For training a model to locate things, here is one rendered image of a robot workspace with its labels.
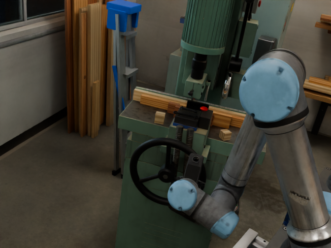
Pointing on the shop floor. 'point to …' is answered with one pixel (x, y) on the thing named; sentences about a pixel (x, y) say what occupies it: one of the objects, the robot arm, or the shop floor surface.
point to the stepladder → (122, 68)
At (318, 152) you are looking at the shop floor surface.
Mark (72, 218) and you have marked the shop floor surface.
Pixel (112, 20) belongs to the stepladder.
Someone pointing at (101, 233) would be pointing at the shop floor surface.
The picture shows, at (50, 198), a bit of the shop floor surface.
